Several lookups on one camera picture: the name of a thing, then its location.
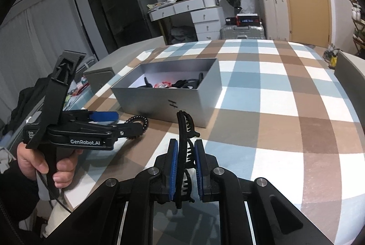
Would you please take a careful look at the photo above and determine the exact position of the black and red box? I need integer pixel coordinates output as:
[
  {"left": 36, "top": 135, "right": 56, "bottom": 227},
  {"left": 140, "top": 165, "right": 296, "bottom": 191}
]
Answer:
[{"left": 225, "top": 13, "right": 262, "bottom": 26}]

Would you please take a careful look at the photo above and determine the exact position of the checked blanket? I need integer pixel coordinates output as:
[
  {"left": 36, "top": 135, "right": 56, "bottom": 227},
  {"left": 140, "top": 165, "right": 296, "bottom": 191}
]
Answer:
[{"left": 65, "top": 40, "right": 365, "bottom": 245}]

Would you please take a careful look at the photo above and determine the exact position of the grey curtain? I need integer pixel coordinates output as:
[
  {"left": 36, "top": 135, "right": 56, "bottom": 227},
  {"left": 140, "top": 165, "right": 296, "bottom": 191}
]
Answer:
[{"left": 0, "top": 0, "right": 99, "bottom": 123}]

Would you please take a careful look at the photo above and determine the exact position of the white vanity desk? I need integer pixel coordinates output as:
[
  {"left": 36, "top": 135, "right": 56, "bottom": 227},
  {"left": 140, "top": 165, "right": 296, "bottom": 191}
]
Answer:
[{"left": 147, "top": 0, "right": 223, "bottom": 45}]

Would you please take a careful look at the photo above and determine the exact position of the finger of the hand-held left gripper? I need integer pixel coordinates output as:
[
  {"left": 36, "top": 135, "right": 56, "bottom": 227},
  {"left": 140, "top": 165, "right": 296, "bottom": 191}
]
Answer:
[
  {"left": 73, "top": 120, "right": 143, "bottom": 139},
  {"left": 61, "top": 110, "right": 120, "bottom": 124}
]

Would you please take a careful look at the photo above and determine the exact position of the black cable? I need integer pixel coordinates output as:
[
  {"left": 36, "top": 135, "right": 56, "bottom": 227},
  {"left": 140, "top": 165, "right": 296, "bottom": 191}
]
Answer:
[{"left": 36, "top": 171, "right": 72, "bottom": 213}]

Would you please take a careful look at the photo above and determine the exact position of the grey rectangular box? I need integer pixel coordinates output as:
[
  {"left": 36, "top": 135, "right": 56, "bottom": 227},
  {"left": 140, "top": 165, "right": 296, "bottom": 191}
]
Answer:
[{"left": 111, "top": 58, "right": 223, "bottom": 129}]

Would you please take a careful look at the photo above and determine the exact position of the white suitcase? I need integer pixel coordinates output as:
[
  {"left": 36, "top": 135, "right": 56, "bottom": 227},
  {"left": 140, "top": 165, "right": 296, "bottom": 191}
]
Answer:
[{"left": 259, "top": 0, "right": 292, "bottom": 41}]

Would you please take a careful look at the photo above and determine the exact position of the wooden shoe rack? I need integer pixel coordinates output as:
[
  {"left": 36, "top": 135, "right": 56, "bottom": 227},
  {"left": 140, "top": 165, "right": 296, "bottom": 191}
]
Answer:
[{"left": 346, "top": 0, "right": 365, "bottom": 58}]

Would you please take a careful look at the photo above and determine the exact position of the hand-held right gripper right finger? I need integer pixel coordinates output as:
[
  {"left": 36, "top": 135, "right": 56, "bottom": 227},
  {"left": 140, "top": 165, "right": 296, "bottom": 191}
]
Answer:
[{"left": 194, "top": 139, "right": 334, "bottom": 245}]

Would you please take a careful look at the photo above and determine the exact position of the person's left forearm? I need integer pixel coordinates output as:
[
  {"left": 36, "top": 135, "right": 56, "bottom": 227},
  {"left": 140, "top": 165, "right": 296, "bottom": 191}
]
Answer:
[{"left": 0, "top": 161, "right": 70, "bottom": 245}]

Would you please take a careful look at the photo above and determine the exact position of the dark wardrobe cabinet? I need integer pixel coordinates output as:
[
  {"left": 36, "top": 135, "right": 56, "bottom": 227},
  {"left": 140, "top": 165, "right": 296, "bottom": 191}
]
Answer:
[{"left": 73, "top": 0, "right": 160, "bottom": 58}]

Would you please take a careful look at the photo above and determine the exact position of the dark clothes pile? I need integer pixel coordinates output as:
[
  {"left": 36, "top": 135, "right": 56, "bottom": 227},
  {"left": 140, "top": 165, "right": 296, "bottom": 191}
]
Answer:
[{"left": 11, "top": 78, "right": 55, "bottom": 135}]

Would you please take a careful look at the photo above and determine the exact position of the black spiral hair tie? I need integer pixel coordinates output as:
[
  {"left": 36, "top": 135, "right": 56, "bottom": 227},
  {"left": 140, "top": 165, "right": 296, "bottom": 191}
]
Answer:
[{"left": 125, "top": 115, "right": 149, "bottom": 140}]

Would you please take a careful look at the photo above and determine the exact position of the toothed black hair claw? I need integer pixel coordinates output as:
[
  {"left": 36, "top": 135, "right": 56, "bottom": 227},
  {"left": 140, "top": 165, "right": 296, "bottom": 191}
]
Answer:
[{"left": 175, "top": 110, "right": 201, "bottom": 209}]

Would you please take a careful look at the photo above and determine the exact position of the silver suitcase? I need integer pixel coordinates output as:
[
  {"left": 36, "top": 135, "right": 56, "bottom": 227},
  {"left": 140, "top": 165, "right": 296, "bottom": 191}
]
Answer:
[{"left": 219, "top": 24, "right": 266, "bottom": 41}]

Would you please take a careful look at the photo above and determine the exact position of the person's left hand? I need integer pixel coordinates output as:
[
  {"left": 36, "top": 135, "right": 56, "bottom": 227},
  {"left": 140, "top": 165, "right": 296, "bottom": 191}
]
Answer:
[{"left": 16, "top": 144, "right": 84, "bottom": 189}]

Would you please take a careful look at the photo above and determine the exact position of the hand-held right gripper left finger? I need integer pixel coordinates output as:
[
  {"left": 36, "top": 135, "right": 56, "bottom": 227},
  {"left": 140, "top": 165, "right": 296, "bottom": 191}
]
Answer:
[{"left": 54, "top": 139, "right": 180, "bottom": 245}]

